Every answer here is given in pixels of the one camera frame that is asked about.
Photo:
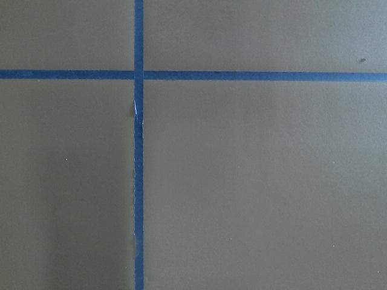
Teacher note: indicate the brown paper table cover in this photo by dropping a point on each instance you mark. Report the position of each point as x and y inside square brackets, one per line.
[248, 184]

